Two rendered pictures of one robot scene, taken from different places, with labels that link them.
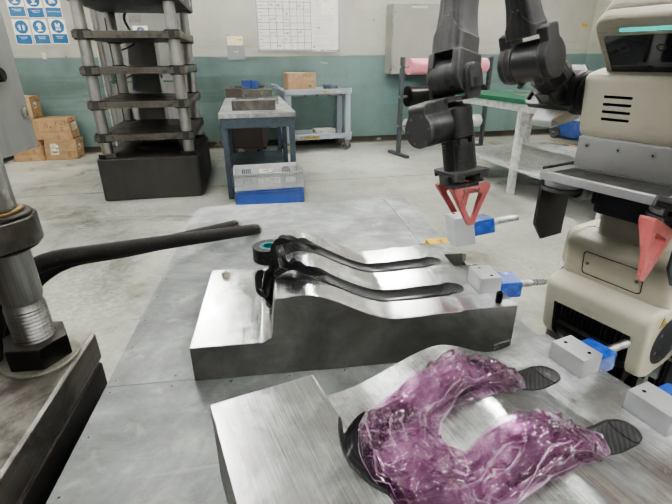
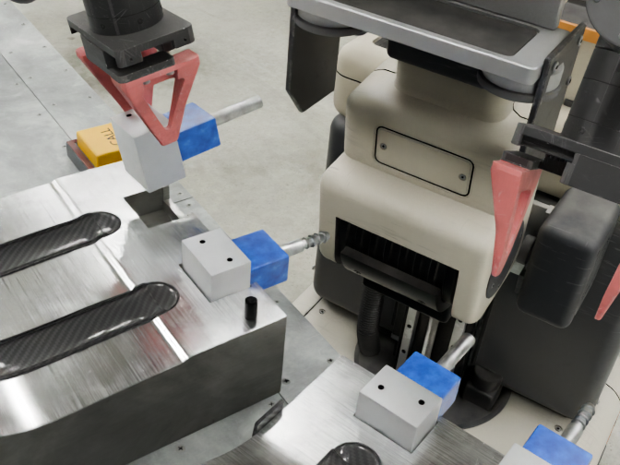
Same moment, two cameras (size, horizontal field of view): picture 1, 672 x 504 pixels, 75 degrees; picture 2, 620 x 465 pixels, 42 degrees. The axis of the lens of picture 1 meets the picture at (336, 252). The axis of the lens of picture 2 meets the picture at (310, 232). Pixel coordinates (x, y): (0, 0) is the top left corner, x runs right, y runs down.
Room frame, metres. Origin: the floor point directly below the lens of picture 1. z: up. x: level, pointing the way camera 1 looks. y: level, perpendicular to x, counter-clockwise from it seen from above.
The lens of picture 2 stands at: (0.19, -0.05, 1.33)
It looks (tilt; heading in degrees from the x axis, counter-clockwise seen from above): 38 degrees down; 329
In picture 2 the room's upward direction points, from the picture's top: 6 degrees clockwise
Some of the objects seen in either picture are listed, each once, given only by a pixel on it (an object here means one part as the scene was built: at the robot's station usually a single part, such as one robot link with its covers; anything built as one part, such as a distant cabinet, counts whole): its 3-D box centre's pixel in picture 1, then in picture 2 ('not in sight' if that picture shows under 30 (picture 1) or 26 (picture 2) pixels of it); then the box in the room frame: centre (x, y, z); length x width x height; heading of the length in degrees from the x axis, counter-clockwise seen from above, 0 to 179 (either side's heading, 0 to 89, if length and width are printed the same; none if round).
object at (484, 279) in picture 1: (510, 284); (265, 257); (0.66, -0.30, 0.89); 0.13 x 0.05 x 0.05; 97
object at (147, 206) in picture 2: (459, 267); (159, 221); (0.76, -0.24, 0.87); 0.05 x 0.05 x 0.04; 7
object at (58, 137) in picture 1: (42, 127); not in sight; (6.19, 3.99, 0.42); 0.86 x 0.33 x 0.83; 101
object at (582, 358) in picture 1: (596, 354); (428, 382); (0.51, -0.37, 0.86); 0.13 x 0.05 x 0.05; 114
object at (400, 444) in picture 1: (478, 416); not in sight; (0.35, -0.15, 0.90); 0.26 x 0.18 x 0.08; 114
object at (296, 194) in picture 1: (269, 195); not in sight; (3.90, 0.61, 0.11); 0.61 x 0.41 x 0.22; 101
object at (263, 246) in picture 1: (269, 252); not in sight; (0.97, 0.16, 0.82); 0.08 x 0.08 x 0.04
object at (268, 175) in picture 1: (267, 176); not in sight; (3.90, 0.61, 0.28); 0.61 x 0.41 x 0.15; 101
